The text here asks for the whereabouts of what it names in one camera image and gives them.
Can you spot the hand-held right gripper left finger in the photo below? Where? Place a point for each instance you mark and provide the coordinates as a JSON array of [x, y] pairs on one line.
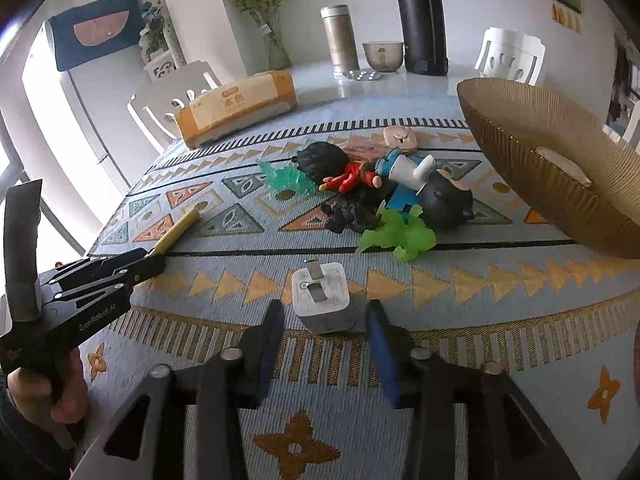
[[270, 347]]

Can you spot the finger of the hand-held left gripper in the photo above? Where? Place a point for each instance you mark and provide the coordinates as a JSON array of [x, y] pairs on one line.
[[135, 275], [100, 266]]

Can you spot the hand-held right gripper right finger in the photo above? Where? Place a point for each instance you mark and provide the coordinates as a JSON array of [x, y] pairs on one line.
[[382, 350]]

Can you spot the yellow pen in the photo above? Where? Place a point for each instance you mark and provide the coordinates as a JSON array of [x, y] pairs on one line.
[[177, 230]]

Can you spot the white charger plug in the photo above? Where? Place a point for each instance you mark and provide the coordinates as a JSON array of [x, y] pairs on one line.
[[320, 305]]

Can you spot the green translucent flame piece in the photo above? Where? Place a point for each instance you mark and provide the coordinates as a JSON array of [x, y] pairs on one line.
[[405, 237]]

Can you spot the small black figurine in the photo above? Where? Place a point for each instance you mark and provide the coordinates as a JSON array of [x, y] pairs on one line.
[[350, 215]]

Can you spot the blue white black-headed figurine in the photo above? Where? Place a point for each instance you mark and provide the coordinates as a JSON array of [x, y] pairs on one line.
[[445, 202]]

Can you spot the red black-haired figurine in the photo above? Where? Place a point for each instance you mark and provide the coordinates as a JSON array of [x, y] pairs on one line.
[[325, 160]]

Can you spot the gold ribbed bowl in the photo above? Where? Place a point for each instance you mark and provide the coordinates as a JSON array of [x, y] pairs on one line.
[[525, 175]]

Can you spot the person's left forearm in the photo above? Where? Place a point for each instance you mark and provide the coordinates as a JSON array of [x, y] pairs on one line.
[[25, 450]]

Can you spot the person's left hand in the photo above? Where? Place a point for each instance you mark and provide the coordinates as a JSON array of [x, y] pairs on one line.
[[72, 390]]

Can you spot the white refrigerator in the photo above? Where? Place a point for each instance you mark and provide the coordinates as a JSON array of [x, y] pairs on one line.
[[90, 125]]

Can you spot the white carved chair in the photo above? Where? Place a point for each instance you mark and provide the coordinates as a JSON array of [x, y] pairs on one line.
[[505, 42], [150, 115]]

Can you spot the pale teal translucent flame piece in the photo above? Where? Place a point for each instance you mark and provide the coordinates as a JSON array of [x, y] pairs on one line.
[[290, 177]]

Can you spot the orange tissue pack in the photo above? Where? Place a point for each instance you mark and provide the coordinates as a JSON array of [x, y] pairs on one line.
[[235, 110]]

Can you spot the white carved plant stand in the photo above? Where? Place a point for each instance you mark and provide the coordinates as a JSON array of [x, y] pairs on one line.
[[164, 70]]

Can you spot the small pink square device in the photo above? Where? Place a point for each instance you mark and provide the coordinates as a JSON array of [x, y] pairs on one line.
[[400, 137]]

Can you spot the blue cloth with pink patch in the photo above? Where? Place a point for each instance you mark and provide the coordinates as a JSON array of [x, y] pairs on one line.
[[95, 30]]

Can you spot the green potted plant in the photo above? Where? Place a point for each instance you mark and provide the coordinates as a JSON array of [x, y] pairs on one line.
[[154, 27]]

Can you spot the white flat item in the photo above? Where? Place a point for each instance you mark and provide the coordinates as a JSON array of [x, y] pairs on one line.
[[562, 165]]

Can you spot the glass vase with flowers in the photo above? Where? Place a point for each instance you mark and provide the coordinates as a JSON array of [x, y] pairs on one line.
[[277, 52]]

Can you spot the glass coaster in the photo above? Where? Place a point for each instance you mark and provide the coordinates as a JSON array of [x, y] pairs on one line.
[[364, 75]]

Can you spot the small glass bowl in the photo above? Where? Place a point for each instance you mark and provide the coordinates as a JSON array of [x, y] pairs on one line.
[[382, 55]]

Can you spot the champagne metal thermos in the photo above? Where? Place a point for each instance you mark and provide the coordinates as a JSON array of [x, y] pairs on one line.
[[340, 40]]

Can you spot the tall black thermos bottle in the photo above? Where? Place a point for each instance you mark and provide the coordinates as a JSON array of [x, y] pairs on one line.
[[417, 20]]

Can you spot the wall photo collage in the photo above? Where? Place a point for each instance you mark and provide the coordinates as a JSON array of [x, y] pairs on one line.
[[625, 80]]

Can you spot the yellow wall decals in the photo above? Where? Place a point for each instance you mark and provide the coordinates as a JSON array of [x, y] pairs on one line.
[[565, 19]]

